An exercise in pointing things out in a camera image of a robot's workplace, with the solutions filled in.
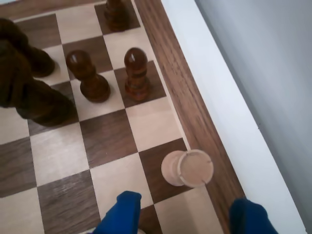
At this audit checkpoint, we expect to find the dark wooden rook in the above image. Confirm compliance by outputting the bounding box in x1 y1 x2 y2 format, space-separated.
104 0 130 32

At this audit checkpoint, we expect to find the dark wooden knight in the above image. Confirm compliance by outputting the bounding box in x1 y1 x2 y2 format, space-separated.
0 40 78 127

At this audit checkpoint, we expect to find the dark wooden pawn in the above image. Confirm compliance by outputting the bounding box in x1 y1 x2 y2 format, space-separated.
0 18 56 78
65 49 112 103
123 47 150 102

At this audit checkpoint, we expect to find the wooden chessboard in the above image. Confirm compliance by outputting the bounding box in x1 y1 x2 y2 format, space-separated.
0 0 247 234

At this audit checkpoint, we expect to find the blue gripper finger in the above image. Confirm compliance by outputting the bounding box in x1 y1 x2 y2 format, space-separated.
94 191 142 234
229 197 280 234

